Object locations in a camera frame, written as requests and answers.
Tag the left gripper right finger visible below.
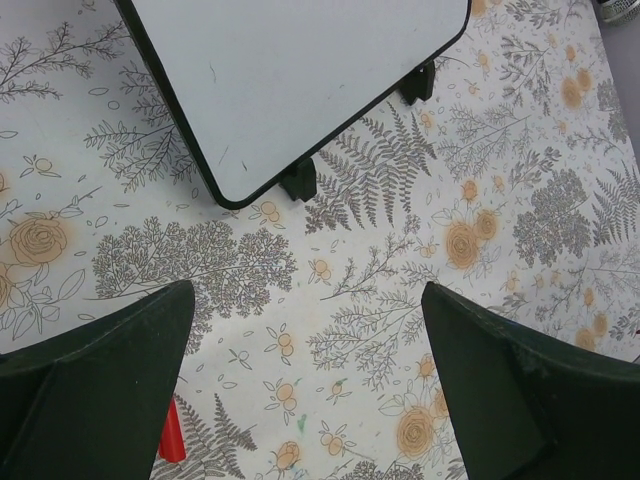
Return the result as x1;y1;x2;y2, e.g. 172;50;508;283
421;282;639;479

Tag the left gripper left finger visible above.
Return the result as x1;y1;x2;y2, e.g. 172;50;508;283
1;280;195;479

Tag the red marker cap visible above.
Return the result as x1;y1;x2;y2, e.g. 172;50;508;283
158;398;186;463

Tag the small whiteboard black frame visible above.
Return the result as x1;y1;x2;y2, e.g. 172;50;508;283
117;1;471;209

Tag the floral patterned table mat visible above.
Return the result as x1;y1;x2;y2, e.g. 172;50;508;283
1;1;639;479

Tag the black microphone silver head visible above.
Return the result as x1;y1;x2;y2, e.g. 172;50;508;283
597;0;640;26

